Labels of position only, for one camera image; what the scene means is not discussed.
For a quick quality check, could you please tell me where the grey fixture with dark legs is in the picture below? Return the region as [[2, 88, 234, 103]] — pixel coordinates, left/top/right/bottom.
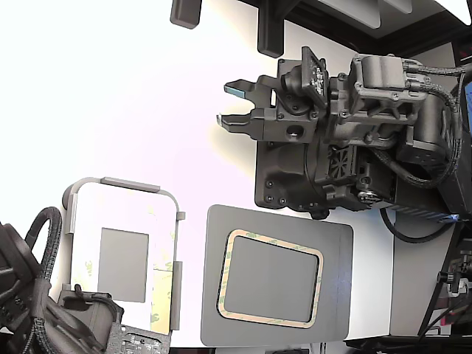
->
[[61, 176, 187, 333]]

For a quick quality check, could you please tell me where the grey flat tray plate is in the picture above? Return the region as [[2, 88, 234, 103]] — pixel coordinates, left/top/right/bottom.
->
[[200, 204, 355, 348]]

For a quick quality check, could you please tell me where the black mounting plate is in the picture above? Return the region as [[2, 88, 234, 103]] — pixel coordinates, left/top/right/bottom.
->
[[253, 139, 333, 221]]

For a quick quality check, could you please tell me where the black shelf frame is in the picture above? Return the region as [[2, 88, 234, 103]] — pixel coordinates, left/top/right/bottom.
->
[[283, 0, 472, 63]]

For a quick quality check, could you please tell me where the dark wrist camera with board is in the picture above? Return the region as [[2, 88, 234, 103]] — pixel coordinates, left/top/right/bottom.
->
[[279, 46, 330, 114], [88, 293, 171, 354]]

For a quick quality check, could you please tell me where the black braided cable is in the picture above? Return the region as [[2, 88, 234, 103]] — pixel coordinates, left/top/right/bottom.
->
[[383, 60, 472, 189], [24, 206, 63, 292]]

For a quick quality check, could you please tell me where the dark grey frame leg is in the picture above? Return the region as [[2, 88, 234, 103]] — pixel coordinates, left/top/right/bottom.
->
[[257, 0, 285, 57], [169, 0, 203, 29]]

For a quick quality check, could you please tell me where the black stand with knob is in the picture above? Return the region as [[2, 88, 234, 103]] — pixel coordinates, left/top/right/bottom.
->
[[416, 221, 472, 336]]

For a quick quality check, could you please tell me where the tan adhesive tape frame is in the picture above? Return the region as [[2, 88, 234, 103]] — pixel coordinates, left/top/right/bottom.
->
[[216, 228, 325, 330]]

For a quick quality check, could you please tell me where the smooth black cable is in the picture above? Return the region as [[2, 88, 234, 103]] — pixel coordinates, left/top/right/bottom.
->
[[379, 206, 458, 244]]

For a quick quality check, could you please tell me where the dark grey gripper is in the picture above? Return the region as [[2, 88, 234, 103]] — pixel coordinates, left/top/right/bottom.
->
[[215, 55, 428, 147], [55, 289, 111, 354]]

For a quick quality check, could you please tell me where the tan printed protective film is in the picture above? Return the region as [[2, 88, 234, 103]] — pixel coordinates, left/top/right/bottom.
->
[[72, 183, 181, 330]]

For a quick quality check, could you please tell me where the white panel with grey window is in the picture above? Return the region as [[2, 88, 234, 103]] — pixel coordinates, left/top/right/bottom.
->
[[72, 182, 181, 331]]

